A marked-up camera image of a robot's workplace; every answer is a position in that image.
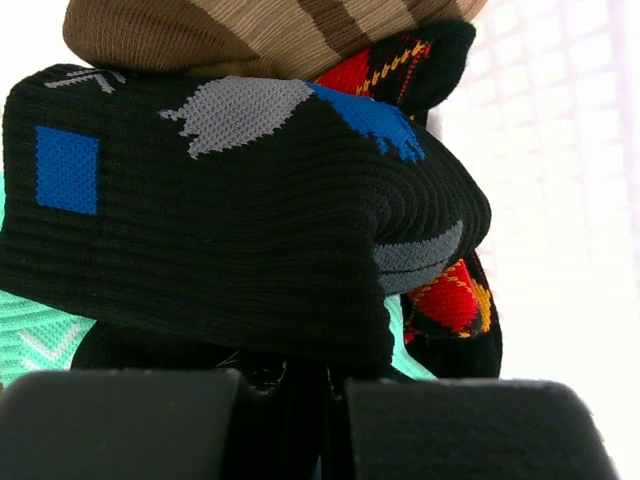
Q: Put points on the black sport sock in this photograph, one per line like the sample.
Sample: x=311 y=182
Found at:
x=250 y=213

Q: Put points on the mint green sock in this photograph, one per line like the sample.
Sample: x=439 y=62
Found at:
x=35 y=336

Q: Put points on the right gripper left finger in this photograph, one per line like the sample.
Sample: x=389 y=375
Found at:
x=141 y=425

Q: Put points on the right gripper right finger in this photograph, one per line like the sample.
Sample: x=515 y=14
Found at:
x=459 y=429

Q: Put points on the white plastic basket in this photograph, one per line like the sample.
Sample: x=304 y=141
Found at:
x=546 y=118

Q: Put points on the brown striped sock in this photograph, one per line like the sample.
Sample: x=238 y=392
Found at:
x=272 y=38

